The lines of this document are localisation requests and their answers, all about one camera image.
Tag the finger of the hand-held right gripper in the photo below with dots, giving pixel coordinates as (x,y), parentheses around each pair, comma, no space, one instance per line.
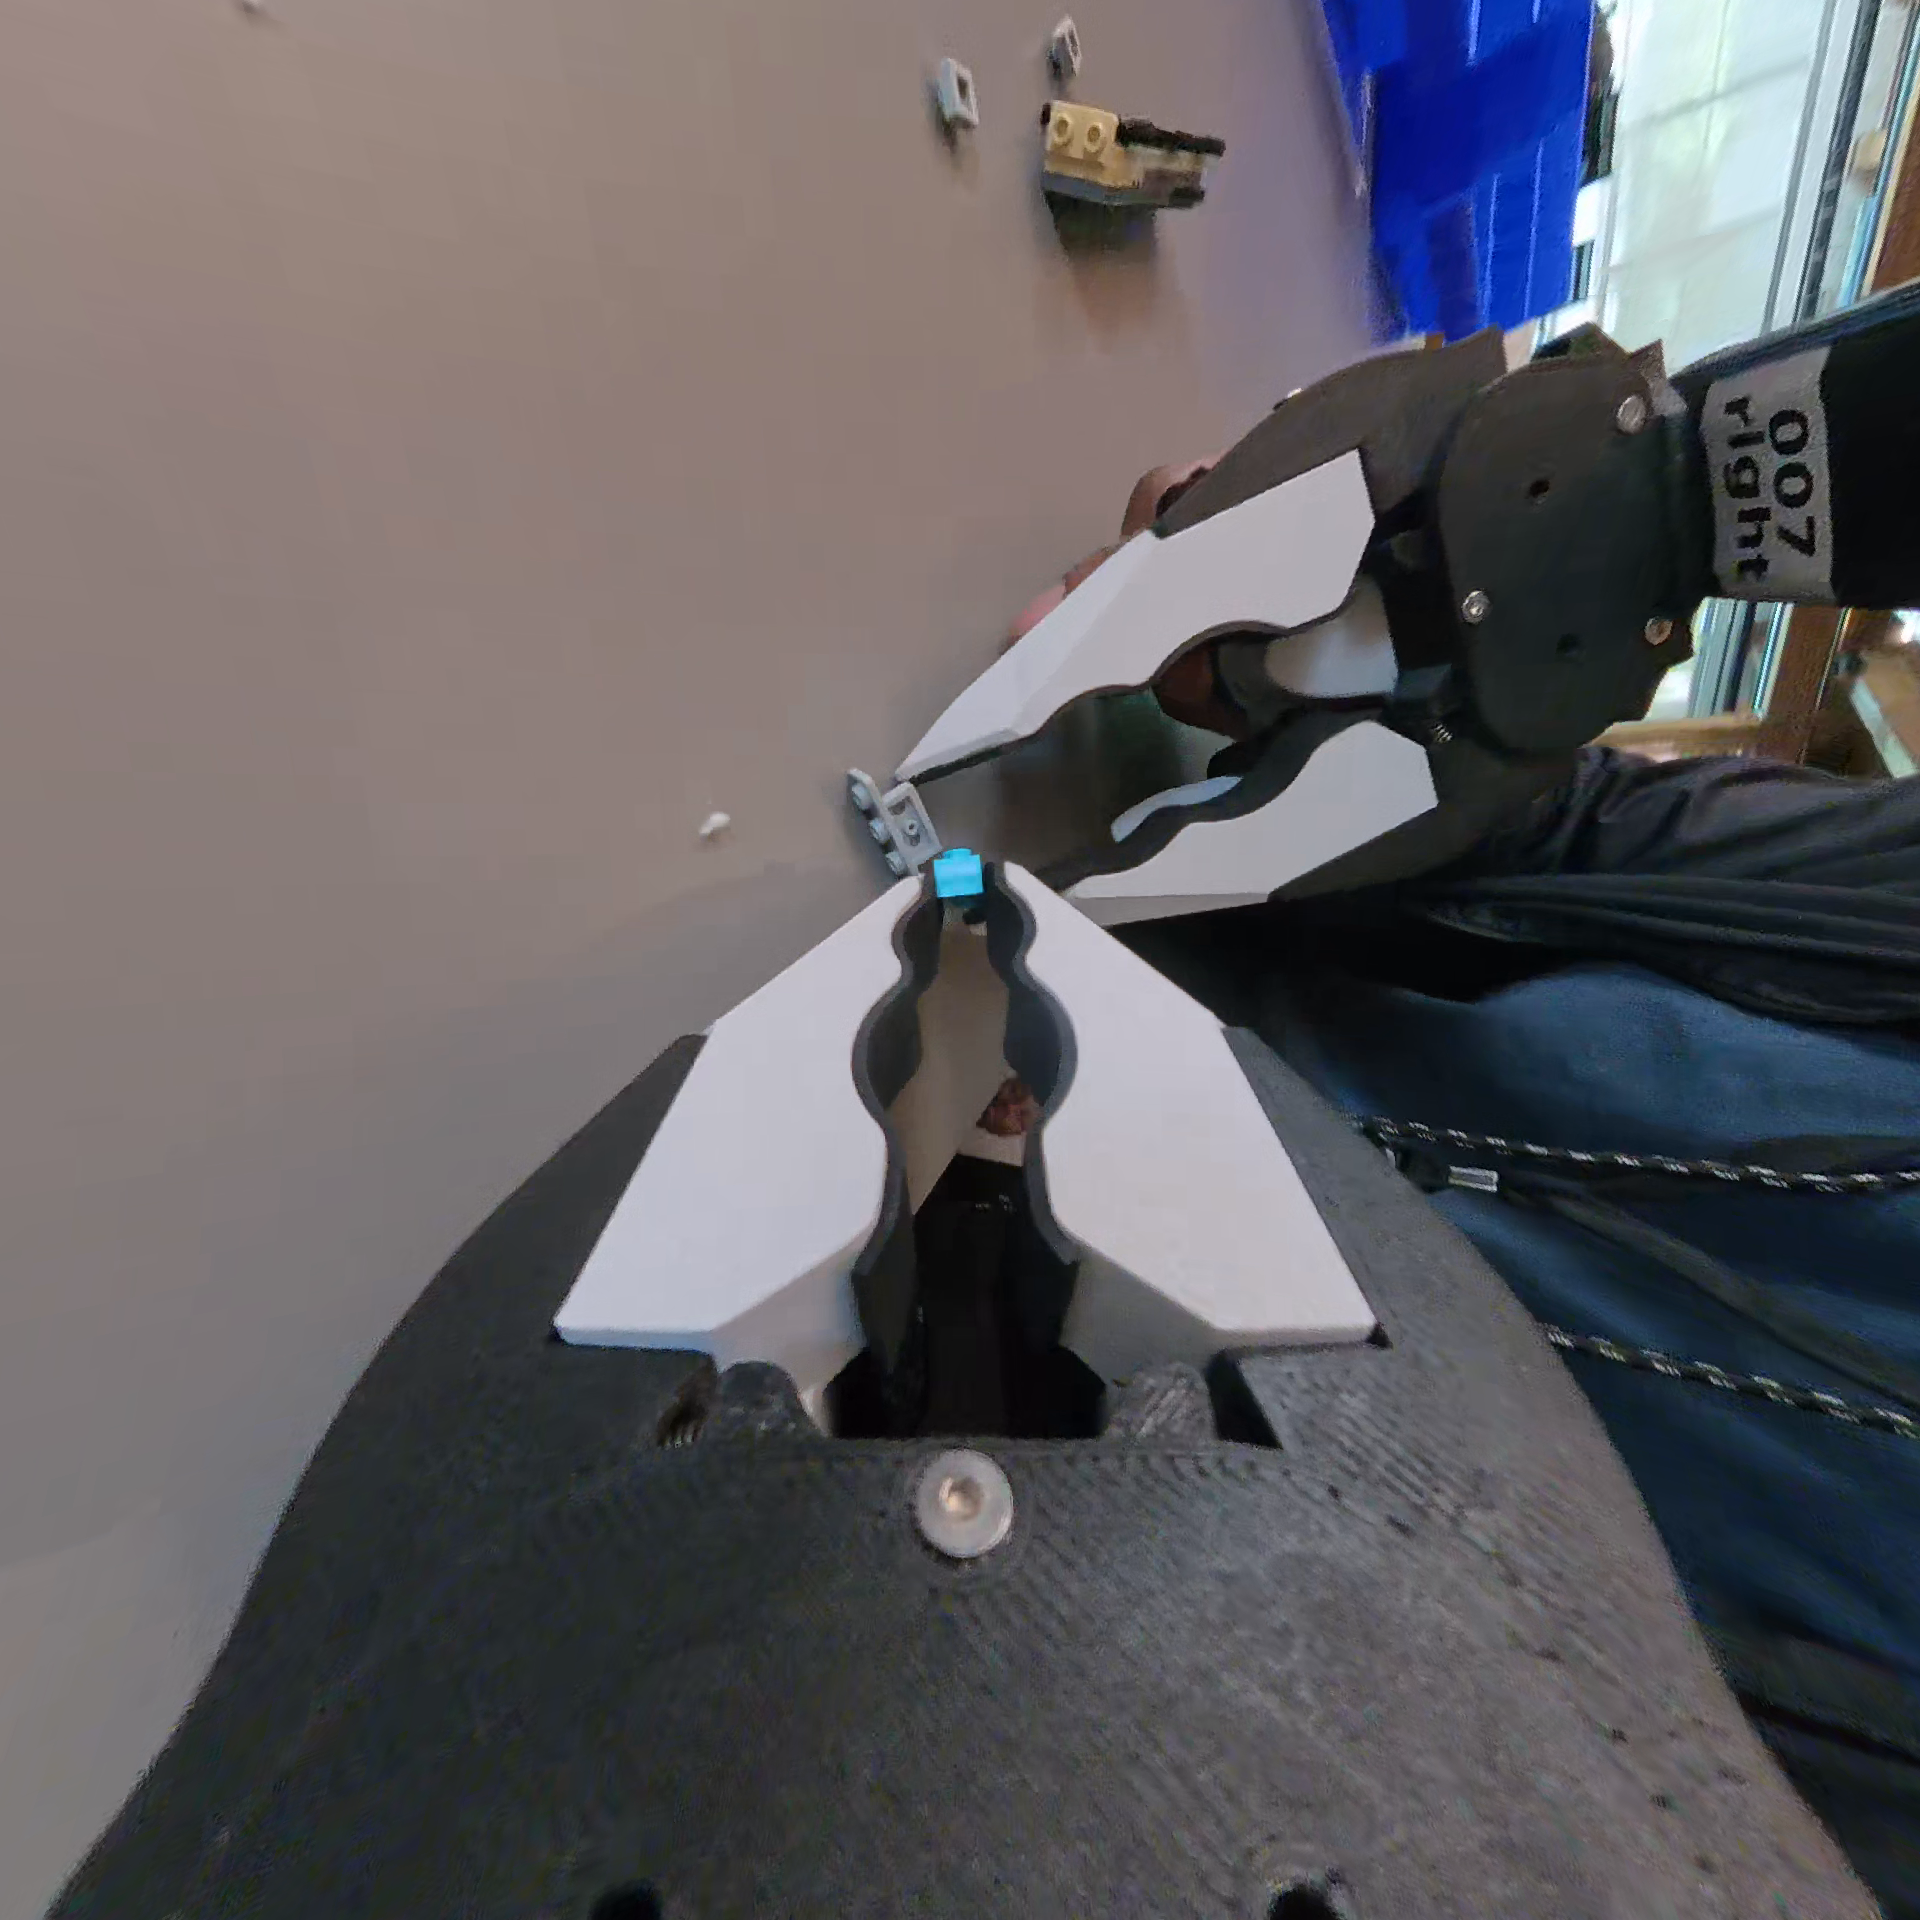
(1201,584)
(1290,823)

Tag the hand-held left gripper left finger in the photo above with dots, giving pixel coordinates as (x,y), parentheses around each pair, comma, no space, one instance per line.
(734,1201)

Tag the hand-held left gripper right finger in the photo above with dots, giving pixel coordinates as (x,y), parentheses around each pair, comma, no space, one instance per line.
(1201,1201)

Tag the small blue toy brick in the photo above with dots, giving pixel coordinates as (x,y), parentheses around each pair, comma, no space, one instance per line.
(954,876)

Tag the light grey toy bracket plate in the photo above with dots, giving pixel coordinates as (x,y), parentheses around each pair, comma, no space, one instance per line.
(897,820)

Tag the toy truck chassis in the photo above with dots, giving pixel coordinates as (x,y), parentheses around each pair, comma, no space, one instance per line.
(1123,164)

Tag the grey desk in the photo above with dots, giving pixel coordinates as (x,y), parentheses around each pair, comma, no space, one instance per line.
(450,601)

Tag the person's right hand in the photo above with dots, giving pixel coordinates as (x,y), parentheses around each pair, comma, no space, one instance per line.
(1201,693)

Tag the blue storage bin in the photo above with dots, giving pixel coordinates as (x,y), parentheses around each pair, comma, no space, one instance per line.
(1470,149)

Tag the person's torso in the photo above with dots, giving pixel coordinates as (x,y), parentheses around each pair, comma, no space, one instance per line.
(1724,1080)

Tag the small grey toy brick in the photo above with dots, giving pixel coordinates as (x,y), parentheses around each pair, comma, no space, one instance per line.
(954,93)
(1063,49)

